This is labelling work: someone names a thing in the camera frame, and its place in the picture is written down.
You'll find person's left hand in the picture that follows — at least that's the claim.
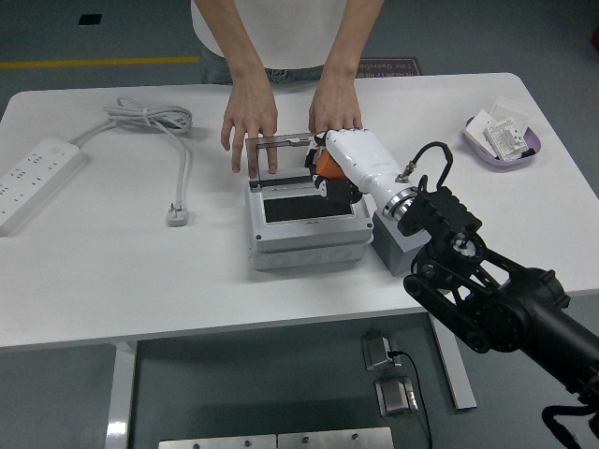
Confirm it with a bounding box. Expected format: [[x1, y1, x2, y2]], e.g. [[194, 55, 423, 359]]
[[307, 77, 364, 135]]

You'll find person's right hand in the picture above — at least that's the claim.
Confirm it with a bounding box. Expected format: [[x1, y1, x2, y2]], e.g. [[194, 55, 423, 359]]
[[220, 81, 280, 180]]

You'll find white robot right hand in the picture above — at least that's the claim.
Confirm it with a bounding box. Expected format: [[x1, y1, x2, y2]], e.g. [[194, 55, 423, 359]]
[[302, 128, 413, 207]]

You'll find orange cylindrical battery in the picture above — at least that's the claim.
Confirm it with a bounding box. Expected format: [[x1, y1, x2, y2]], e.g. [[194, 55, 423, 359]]
[[314, 148, 347, 180]]

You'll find grey enclosure box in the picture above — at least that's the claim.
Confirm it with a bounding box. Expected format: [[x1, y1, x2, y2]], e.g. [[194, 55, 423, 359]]
[[243, 132, 374, 272]]

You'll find metal floor box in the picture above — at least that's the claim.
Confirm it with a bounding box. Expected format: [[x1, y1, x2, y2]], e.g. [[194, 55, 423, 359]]
[[359, 330, 400, 373], [373, 376, 419, 417]]

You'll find dark floor sign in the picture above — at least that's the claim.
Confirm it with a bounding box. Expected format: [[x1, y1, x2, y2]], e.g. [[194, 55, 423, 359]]
[[358, 57, 424, 79]]

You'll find grey cube holder block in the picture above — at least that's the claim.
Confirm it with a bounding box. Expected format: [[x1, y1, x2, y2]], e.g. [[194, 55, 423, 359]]
[[373, 205, 434, 276]]

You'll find person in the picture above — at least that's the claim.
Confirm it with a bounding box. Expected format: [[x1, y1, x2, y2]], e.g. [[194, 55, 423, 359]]
[[190, 0, 387, 85]]

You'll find white flat panel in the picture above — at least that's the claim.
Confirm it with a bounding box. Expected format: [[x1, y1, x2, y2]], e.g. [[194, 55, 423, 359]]
[[467, 109, 495, 155]]

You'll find white socket module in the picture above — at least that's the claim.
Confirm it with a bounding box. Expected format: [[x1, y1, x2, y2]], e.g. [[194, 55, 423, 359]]
[[483, 117, 528, 163]]

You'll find clear plastic packet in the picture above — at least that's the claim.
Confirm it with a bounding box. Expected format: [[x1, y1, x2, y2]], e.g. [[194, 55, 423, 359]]
[[489, 95, 534, 130]]

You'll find yellow floor tape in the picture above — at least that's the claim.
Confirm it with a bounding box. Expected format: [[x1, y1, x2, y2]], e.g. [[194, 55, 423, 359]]
[[0, 55, 200, 70]]

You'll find purple plastic tray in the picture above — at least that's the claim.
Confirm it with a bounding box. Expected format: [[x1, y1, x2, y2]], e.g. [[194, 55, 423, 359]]
[[462, 116, 544, 173]]

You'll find white power strip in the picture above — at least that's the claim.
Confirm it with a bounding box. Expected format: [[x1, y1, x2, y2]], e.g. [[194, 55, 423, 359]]
[[0, 137, 89, 238]]

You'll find white table leg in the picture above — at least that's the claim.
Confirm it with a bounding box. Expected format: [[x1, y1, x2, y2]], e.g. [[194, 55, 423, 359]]
[[105, 340, 139, 449], [429, 312, 477, 412]]

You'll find white power cord with plug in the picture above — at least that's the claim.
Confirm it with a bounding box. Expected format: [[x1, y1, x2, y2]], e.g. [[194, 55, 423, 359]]
[[69, 95, 194, 229]]

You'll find black floor cable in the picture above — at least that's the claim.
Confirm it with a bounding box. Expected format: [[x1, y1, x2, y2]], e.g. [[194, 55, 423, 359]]
[[387, 349, 434, 449]]

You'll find metal base plate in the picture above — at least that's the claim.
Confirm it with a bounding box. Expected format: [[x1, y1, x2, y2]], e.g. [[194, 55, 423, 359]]
[[157, 433, 278, 449]]

